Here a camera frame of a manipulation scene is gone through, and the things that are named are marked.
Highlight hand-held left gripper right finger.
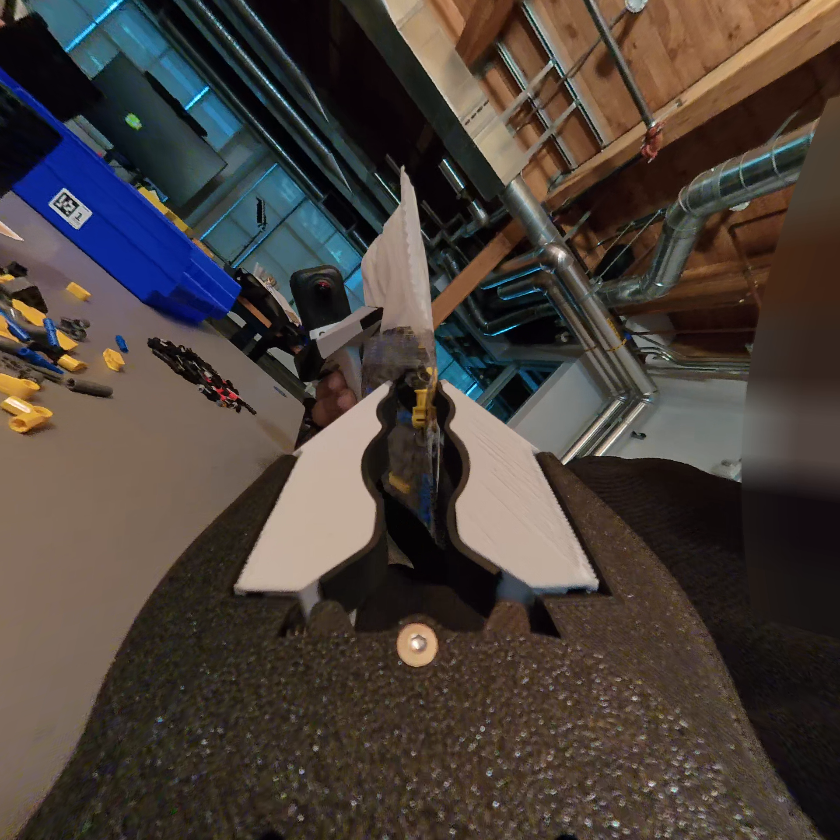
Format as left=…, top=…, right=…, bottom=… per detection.
left=441, top=381, right=602, bottom=603

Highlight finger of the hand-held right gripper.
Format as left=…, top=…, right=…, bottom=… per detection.
left=307, top=306, right=383, bottom=360

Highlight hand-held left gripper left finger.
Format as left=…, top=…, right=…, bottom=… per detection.
left=234, top=382, right=393, bottom=619

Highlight clear bag of small pieces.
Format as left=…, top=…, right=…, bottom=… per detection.
left=360, top=166, right=455, bottom=549

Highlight blue plastic bin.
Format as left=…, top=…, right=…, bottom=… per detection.
left=0, top=66, right=242, bottom=324

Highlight person's right hand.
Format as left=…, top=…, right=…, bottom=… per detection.
left=311, top=369, right=361, bottom=431

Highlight black light stand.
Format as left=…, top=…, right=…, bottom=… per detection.
left=251, top=197, right=271, bottom=270

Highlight pile of black pins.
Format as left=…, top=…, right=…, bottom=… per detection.
left=147, top=336, right=258, bottom=416

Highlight yellow plastic bin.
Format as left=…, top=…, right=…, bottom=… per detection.
left=136, top=185, right=198, bottom=234

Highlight silver pipes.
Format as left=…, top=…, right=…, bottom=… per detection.
left=440, top=157, right=657, bottom=463

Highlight large dark monitor screen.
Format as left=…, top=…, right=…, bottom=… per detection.
left=84, top=51, right=229, bottom=212

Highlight pile of yellow blue pieces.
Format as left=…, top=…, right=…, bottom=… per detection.
left=0, top=261, right=89, bottom=435

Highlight black rectangular box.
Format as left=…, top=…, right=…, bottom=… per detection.
left=0, top=12, right=105, bottom=126

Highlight wooden post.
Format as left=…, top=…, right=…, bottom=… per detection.
left=430, top=220, right=529, bottom=327

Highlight rectangular metal duct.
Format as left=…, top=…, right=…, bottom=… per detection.
left=341, top=0, right=526, bottom=204

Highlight silver round spiral duct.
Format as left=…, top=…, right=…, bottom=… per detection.
left=594, top=134, right=815, bottom=309

